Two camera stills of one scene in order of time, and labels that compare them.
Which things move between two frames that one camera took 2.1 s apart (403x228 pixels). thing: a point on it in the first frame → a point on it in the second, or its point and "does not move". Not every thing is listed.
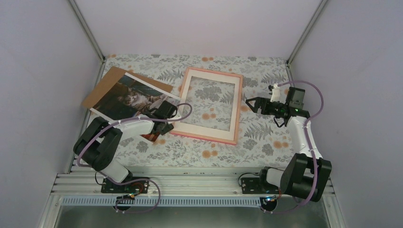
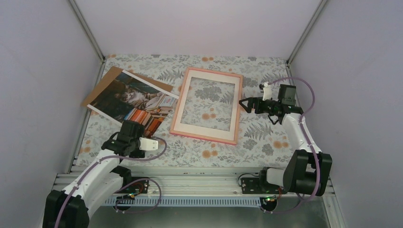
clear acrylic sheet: x=212 y=102 does not move
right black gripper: x=259 y=100 does not move
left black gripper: x=166 y=129 → x=140 y=154
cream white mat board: x=185 y=128 does not move
